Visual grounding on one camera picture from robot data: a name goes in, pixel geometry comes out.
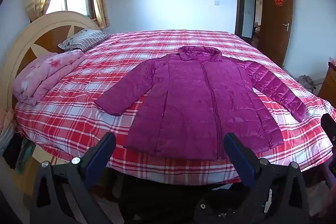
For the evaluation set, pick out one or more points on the grey cloth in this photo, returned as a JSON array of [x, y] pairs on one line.
[[305, 81]]

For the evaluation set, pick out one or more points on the wooden cabinet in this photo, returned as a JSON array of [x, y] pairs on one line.
[[328, 85]]

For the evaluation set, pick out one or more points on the pile of clothes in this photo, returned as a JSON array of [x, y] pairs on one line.
[[8, 129]]

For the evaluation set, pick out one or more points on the pink floral quilt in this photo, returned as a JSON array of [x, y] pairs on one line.
[[47, 74]]

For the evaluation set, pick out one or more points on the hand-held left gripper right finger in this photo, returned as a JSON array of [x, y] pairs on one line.
[[237, 158]]

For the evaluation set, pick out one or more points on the purple down jacket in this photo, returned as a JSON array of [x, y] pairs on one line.
[[189, 98]]

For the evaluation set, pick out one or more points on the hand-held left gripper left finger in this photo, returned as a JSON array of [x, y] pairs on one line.
[[101, 158]]

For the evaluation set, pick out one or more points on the cream and brown headboard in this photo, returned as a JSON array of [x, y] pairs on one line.
[[23, 37]]

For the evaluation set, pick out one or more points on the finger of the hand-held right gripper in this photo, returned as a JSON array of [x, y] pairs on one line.
[[329, 123]]

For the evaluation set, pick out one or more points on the striped pillow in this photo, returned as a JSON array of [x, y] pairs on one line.
[[86, 39]]

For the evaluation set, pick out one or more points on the bed with red plaid sheet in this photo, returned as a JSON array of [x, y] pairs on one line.
[[78, 119]]

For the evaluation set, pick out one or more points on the brown wooden door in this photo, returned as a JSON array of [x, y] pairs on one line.
[[275, 29]]

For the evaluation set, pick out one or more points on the brown door frame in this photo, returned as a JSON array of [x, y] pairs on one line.
[[237, 3]]

